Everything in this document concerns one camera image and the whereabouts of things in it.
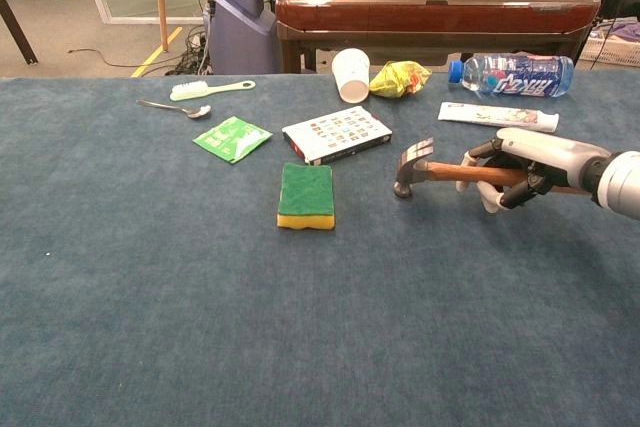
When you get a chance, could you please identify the wooden handle claw hammer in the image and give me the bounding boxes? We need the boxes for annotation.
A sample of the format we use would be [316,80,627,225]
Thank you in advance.
[392,136,594,200]

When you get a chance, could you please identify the blue label water bottle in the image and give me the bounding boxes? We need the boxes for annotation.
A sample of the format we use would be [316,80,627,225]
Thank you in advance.
[448,52,575,99]

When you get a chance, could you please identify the black tripod stand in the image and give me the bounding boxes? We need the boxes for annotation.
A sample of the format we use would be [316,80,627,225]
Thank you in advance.
[573,0,632,67]

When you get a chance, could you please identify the purple cloth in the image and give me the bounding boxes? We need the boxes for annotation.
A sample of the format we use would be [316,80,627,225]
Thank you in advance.
[607,16,640,43]

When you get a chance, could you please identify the white plastic basket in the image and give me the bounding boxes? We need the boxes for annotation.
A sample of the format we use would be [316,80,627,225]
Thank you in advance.
[579,26,640,68]

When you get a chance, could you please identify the black plug floor cable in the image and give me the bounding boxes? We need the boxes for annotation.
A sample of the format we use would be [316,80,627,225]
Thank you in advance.
[67,48,176,71]

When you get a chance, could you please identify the white paper cup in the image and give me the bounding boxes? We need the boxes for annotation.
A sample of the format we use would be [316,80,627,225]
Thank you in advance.
[331,47,372,103]

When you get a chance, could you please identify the white box with printed pictures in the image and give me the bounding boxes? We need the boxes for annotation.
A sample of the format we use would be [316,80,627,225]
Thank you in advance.
[281,105,394,167]

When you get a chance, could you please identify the yellow crumpled wrapper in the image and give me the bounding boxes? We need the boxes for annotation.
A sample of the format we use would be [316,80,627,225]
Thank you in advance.
[368,60,433,99]

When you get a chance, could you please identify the green sachet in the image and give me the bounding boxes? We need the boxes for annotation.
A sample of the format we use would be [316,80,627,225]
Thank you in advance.
[192,115,274,165]

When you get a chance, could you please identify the white toothpaste tube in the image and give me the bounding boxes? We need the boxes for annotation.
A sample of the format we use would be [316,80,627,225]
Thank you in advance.
[437,101,560,134]

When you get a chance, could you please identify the black cable tangle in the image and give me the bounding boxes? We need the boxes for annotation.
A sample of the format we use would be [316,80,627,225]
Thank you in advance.
[167,24,214,76]

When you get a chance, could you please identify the dark wooden table leg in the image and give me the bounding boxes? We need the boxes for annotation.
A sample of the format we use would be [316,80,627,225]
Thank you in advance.
[0,0,40,67]

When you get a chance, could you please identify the green yellow sponge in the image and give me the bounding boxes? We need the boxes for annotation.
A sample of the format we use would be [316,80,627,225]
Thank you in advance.
[276,162,337,231]

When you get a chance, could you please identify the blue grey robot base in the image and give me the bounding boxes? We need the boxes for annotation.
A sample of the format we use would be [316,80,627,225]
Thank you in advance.
[205,0,282,76]

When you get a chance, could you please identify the brown mahjong table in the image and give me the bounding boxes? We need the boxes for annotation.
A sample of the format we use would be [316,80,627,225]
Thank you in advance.
[274,0,602,74]

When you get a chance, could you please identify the light green brush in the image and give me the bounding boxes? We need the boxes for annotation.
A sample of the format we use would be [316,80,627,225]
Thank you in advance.
[169,79,257,102]

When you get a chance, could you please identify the metal spoon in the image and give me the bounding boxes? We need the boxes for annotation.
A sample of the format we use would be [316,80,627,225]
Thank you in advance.
[135,99,213,121]

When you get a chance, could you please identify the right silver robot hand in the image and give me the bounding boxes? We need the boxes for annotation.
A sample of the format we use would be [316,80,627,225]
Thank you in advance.
[455,127,612,214]

